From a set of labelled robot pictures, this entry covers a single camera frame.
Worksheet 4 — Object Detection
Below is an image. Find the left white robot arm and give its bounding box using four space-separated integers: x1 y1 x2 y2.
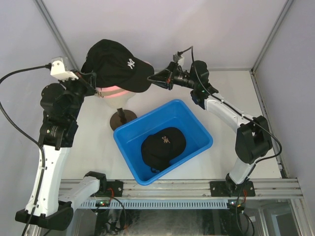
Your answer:
15 71 108 231

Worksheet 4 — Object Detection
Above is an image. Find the dark round wooden stand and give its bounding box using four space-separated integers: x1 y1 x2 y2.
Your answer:
110 108 137 131

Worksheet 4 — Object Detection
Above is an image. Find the perforated grey cable duct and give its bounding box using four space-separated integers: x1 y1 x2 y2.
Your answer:
79 199 228 209

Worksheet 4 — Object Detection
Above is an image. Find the beige cap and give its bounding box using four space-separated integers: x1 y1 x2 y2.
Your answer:
97 88 126 97

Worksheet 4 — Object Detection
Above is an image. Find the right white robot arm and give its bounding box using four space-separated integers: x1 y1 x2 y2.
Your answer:
148 60 273 196

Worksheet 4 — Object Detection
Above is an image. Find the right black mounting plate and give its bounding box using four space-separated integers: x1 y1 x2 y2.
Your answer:
210 180 256 197

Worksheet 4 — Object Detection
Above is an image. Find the black mounting plate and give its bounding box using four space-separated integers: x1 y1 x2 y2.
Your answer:
210 180 256 197
96 180 124 197

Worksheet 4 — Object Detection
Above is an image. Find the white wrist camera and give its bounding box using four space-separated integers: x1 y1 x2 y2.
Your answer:
50 57 79 81
173 52 185 66

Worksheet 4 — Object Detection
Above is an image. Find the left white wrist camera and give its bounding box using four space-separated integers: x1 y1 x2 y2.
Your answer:
50 57 79 81

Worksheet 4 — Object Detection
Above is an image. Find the beige mannequin head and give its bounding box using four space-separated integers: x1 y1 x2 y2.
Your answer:
104 91 136 109

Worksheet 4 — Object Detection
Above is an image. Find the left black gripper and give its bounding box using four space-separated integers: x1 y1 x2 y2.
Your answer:
60 68 99 119

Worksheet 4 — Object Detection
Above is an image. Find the black camera cable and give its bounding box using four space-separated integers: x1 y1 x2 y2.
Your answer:
0 64 54 236
178 46 283 209

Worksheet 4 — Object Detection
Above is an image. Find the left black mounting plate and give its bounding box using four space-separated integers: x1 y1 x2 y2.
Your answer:
96 180 124 197

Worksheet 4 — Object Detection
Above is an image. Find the blue plastic bin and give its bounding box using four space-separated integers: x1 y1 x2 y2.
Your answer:
113 99 213 186

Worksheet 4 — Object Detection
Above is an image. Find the pink baseball cap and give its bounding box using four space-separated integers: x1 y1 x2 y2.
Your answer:
96 90 129 98

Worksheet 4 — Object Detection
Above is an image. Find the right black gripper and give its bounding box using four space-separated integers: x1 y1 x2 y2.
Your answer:
147 62 196 91

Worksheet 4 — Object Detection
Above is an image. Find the aluminium mounting rail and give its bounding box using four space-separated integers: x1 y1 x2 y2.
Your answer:
59 178 303 198

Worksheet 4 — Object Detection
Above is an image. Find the dark cap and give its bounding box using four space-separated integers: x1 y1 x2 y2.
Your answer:
81 39 154 93

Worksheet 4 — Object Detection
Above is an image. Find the left black camera cable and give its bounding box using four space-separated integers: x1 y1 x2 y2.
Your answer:
0 64 54 236

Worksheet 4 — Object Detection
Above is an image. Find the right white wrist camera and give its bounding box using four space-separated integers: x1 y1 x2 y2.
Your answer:
173 52 185 66

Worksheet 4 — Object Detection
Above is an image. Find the right black camera cable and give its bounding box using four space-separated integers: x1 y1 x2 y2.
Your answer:
178 46 283 209

